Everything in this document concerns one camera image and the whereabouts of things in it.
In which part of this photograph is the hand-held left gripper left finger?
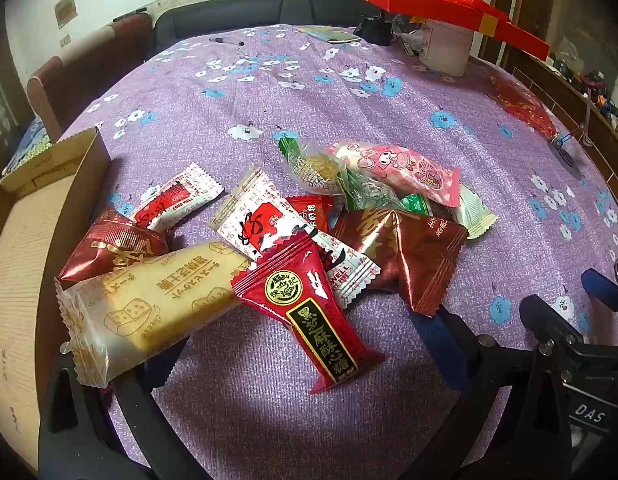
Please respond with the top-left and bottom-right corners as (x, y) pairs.
(38, 337), (200, 480)

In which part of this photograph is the black pouch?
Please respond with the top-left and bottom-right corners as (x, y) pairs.
(358, 14), (393, 47)

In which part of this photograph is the white container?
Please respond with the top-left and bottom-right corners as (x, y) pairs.
(420, 19), (474, 77)

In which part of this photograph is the red plastic bag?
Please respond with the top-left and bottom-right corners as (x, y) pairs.
(490, 76), (561, 142)

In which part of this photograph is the small white red packet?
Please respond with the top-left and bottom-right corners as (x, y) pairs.
(128, 163), (226, 232)

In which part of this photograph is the white green packet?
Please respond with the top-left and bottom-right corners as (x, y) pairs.
(451, 184), (500, 241)

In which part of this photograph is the clear plastic bag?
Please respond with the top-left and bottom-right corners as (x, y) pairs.
(390, 11), (426, 57)

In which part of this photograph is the colourful flat packet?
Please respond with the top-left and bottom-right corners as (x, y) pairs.
(295, 25), (363, 44)

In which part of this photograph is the large white red packet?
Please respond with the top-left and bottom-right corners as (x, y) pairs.
(208, 165), (383, 311)

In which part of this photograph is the brown armchair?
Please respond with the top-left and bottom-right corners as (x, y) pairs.
(27, 12), (156, 133)

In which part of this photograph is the cluttered wooden side cabinet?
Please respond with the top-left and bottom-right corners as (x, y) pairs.
(478, 0), (618, 203)

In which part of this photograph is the large dark red foil pouch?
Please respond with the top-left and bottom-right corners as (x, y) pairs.
(333, 208), (470, 318)

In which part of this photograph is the black sofa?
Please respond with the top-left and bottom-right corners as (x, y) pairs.
(153, 0), (372, 54)

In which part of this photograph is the clear green packet yellow filling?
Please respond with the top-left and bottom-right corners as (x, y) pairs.
(277, 137), (351, 197)

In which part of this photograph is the cream cheese biscuit packet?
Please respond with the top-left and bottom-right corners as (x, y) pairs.
(55, 239), (261, 389)

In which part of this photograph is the metal tool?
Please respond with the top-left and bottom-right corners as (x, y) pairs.
(546, 91), (598, 182)

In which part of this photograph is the yellow wall plaque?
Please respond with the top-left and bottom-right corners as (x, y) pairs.
(53, 0), (79, 30)

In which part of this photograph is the purple floral tablecloth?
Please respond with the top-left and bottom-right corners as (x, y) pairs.
(54, 22), (618, 480)

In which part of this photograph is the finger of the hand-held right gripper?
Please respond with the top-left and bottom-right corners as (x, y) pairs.
(582, 266), (618, 312)
(519, 294), (584, 357)

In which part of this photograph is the blue green patterned cloth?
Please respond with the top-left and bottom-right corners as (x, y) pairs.
(3, 116), (56, 177)

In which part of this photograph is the red candy packet black label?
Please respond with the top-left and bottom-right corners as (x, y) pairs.
(231, 232), (386, 397)

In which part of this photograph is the wooden glass door cabinet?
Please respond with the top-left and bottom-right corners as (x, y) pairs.
(0, 10), (36, 173)

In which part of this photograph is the small dark red foil pouch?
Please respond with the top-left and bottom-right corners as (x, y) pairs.
(57, 206), (171, 291)

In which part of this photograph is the pink cartoon packet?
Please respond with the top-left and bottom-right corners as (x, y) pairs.
(325, 139), (462, 209)

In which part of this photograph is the red gift box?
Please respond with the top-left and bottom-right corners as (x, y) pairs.
(353, 0), (551, 62)

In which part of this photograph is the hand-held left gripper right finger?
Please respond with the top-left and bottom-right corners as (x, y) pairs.
(411, 307), (540, 480)

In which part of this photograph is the brown cardboard box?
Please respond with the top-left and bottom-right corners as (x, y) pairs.
(0, 126), (113, 480)

